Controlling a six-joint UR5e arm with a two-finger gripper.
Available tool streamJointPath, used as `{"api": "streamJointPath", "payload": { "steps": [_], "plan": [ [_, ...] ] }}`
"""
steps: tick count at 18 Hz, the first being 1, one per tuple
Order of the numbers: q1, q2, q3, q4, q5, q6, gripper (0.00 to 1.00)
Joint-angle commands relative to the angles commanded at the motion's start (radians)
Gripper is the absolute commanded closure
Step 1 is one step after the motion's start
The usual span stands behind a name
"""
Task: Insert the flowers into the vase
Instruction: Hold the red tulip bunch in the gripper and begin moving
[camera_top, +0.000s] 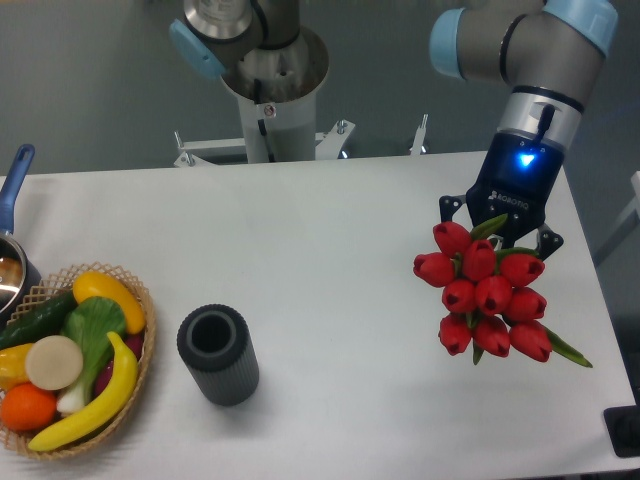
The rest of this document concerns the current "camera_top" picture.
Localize white metal base frame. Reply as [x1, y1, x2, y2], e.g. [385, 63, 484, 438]
[173, 113, 430, 168]

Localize dark grey ribbed vase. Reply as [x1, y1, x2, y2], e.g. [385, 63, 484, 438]
[177, 304, 260, 407]

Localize green bok choy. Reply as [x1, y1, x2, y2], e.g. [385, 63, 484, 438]
[57, 296, 126, 417]

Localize orange fruit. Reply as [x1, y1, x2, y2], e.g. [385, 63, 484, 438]
[1, 383, 57, 432]

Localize blue handled saucepan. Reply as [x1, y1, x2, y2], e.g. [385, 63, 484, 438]
[1, 144, 41, 329]

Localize red tulip bouquet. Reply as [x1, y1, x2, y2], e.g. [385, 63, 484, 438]
[413, 214, 592, 368]

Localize beige round slice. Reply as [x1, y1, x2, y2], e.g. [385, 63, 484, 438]
[25, 335, 84, 391]

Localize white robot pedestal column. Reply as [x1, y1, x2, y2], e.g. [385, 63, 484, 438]
[222, 27, 329, 164]

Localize dark green cucumber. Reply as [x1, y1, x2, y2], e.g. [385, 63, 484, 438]
[1, 291, 77, 349]

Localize black device at edge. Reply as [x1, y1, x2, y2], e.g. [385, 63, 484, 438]
[603, 405, 639, 458]

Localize white frame at right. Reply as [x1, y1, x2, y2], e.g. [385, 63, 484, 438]
[593, 170, 640, 267]

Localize purple vegetable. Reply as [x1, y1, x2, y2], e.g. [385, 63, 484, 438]
[93, 333, 144, 397]

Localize woven wicker basket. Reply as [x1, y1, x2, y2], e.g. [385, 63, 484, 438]
[1, 262, 156, 461]

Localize yellow bell pepper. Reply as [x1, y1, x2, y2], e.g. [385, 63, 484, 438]
[0, 343, 33, 392]

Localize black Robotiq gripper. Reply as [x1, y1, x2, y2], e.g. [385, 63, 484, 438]
[439, 133, 564, 261]

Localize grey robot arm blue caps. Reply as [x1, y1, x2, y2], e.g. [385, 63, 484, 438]
[169, 1, 618, 259]

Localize yellow banana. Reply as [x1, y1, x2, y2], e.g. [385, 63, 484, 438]
[28, 332, 138, 452]

